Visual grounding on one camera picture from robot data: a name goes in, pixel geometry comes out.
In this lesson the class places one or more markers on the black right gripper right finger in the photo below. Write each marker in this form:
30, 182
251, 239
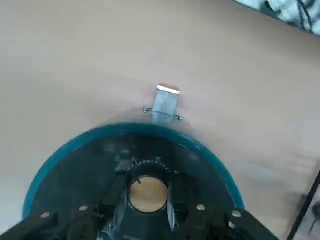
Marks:
220, 225

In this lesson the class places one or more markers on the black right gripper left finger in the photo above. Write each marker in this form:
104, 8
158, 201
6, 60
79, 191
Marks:
75, 222

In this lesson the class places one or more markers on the round gold air fryer knob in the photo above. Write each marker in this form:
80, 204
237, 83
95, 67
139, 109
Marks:
147, 197

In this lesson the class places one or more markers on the dark green air fryer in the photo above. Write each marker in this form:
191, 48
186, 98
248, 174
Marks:
75, 162

